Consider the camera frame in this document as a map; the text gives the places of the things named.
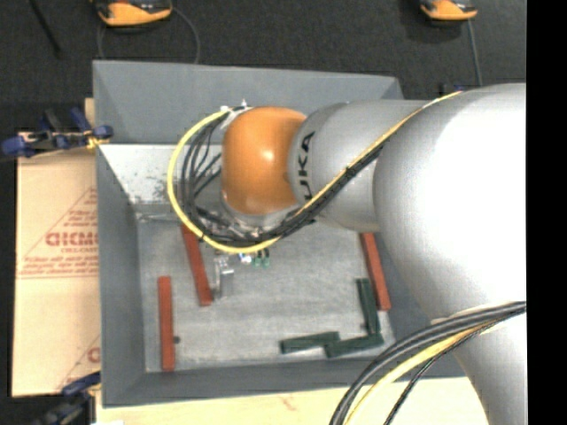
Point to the red-brown flat block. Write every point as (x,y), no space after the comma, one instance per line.
(197,272)
(166,326)
(376,272)

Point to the dark green flat block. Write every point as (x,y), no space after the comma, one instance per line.
(354,345)
(368,303)

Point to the grey metal bin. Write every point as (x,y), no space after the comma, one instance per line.
(274,299)

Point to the brown cardboard board, red print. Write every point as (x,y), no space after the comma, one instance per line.
(53,219)

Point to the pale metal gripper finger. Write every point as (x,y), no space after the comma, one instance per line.
(227,283)
(217,281)

